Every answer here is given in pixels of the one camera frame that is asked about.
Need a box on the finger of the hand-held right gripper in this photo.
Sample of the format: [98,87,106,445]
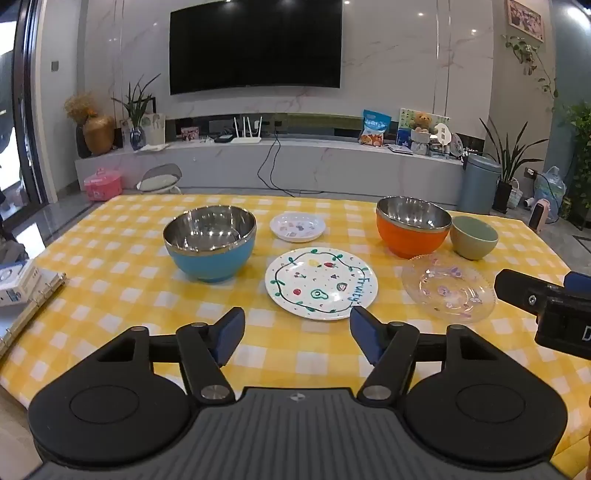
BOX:
[494,269,565,324]
[564,271,591,296]

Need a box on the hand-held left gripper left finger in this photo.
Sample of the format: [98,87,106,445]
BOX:
[95,306,246,403]

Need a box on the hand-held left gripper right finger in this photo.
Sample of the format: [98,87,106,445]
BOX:
[349,306,498,401]

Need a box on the green ceramic bowl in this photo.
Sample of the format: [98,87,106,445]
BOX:
[450,216,499,261]

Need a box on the blue steel bowl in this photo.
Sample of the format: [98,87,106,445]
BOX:
[163,205,257,284]

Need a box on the large white fruit-print plate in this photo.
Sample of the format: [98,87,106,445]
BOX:
[264,248,379,321]

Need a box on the clear glass plate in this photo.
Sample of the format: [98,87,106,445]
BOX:
[401,253,497,323]

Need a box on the orange steel bowl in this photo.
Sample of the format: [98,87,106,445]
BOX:
[376,196,452,259]

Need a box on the small white patterned plate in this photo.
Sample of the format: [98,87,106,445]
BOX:
[270,213,327,243]

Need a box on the pink space heater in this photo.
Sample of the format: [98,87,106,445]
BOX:
[527,199,557,232]

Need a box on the blue water bottle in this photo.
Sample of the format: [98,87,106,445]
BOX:
[533,166,566,217]

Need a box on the yellow checked tablecloth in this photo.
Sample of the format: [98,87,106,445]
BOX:
[0,194,591,480]

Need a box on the grey-blue trash can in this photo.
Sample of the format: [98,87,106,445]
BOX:
[457,154,502,215]

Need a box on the potted long-leaf plant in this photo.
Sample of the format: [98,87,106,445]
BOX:
[479,117,550,213]

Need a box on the green leafy plant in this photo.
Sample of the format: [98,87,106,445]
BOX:
[561,102,591,222]

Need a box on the grey rolling stool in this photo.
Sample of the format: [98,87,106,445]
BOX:
[135,163,182,195]

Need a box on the white marble television console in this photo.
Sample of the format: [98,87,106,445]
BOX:
[74,138,465,206]

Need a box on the white round hand fan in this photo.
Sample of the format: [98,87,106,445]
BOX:
[431,121,451,155]

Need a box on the brown teddy bear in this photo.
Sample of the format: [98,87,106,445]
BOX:
[411,112,439,136]

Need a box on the white router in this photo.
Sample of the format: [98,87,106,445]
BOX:
[229,116,264,145]

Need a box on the pink storage box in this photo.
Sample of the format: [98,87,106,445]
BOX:
[83,168,123,201]

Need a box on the green picture board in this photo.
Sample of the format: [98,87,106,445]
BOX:
[398,108,451,148]

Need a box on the blue snack bag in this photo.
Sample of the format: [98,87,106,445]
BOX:
[360,109,392,148]

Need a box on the white painted pot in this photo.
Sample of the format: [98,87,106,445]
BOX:
[141,113,166,147]

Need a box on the plant in blue vase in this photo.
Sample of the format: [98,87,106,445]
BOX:
[111,74,161,151]

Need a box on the white cardboard box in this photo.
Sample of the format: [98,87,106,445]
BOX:
[0,259,38,308]

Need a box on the hanging vine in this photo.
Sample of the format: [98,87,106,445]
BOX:
[503,34,559,112]

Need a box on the golden vase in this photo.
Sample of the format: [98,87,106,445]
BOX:
[83,114,115,156]

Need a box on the dark vase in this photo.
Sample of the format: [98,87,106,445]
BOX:
[75,122,92,159]

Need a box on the dried flower bunch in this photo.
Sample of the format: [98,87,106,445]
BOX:
[64,92,99,123]

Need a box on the black cable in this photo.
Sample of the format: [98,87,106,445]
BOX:
[257,134,296,198]

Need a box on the ring binder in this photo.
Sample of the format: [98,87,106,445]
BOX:
[0,272,68,356]

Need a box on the framed wall picture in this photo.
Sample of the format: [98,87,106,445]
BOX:
[506,0,546,42]

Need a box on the black wall television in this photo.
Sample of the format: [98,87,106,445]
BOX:
[169,0,343,96]

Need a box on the black sliding door frame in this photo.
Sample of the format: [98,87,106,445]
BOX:
[13,0,49,206]

